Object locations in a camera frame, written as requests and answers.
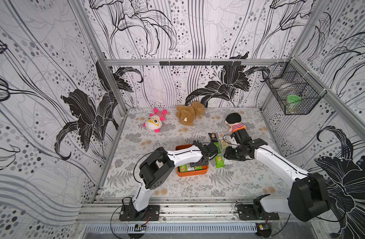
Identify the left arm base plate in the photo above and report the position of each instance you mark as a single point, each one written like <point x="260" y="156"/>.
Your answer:
<point x="129" y="213"/>

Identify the green lid jar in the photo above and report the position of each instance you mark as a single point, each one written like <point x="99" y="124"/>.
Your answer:
<point x="292" y="103"/>

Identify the green cookie packet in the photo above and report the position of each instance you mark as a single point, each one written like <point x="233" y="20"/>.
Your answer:
<point x="219" y="161"/>
<point x="217" y="144"/>
<point x="183" y="168"/>

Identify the pink white owl plush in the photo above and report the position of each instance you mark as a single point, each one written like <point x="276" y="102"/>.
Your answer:
<point x="155" y="120"/>

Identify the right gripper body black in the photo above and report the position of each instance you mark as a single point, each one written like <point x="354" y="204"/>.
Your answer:
<point x="234" y="152"/>

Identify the brown teddy bear plush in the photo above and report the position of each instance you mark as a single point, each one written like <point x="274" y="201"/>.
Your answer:
<point x="186" y="115"/>

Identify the orange storage box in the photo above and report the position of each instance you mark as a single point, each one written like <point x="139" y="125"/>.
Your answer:
<point x="193" y="170"/>

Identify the yellow cookie packet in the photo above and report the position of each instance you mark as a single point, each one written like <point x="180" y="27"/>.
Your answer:
<point x="224" y="144"/>

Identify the black cookie packet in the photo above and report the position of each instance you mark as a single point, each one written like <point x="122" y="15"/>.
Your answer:
<point x="213" y="137"/>

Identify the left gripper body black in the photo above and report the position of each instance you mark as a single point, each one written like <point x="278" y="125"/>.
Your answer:
<point x="204" y="162"/>

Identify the black wire basket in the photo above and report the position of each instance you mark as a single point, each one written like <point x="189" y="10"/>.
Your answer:
<point x="283" y="80"/>

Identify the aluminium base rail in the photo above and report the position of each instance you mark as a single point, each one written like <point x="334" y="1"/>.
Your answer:
<point x="171" y="210"/>

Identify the white cookie packet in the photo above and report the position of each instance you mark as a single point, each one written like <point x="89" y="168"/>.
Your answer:
<point x="220" y="133"/>
<point x="228" y="162"/>

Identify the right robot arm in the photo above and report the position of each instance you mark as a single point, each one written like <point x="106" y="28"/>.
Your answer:
<point x="309" y="195"/>

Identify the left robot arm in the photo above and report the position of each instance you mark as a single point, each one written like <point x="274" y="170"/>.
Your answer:
<point x="157" y="167"/>

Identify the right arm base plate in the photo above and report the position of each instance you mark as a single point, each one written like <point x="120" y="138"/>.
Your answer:
<point x="248" y="212"/>

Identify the black-haired doll orange dress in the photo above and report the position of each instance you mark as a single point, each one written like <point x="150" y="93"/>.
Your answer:
<point x="234" y="122"/>

